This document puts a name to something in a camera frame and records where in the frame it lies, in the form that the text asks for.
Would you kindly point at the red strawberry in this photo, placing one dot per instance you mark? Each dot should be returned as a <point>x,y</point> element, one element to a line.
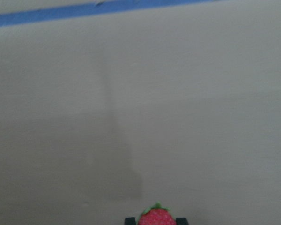
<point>156,215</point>

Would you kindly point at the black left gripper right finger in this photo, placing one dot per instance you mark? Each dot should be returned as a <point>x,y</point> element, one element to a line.
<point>181,221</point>

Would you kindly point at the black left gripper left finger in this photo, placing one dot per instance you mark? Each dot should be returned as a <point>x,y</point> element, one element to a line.
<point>130,221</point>

